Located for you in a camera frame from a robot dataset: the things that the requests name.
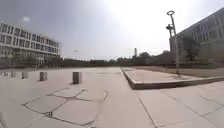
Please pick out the row of trees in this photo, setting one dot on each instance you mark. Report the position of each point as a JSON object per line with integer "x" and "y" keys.
{"x": 113, "y": 61}

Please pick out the tree beside grey building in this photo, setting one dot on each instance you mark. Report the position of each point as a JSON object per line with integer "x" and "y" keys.
{"x": 191, "y": 48}

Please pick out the distant chimney tower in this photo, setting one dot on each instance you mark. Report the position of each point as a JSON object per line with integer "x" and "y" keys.
{"x": 135, "y": 52}

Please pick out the pale stone slab plaza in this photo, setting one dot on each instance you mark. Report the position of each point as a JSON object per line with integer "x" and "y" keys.
{"x": 116, "y": 103}

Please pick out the grey stone bollard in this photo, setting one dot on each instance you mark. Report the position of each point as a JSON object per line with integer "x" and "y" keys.
{"x": 43, "y": 76}
{"x": 77, "y": 77}
{"x": 25, "y": 75}
{"x": 13, "y": 74}

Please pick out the raised stone kerb platform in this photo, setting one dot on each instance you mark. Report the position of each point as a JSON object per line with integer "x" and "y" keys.
{"x": 150, "y": 76}

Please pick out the grey large building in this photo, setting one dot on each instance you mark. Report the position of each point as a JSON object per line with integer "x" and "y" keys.
{"x": 205, "y": 36}

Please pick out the white multi-storey building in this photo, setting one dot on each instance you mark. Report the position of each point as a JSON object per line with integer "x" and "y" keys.
{"x": 23, "y": 45}

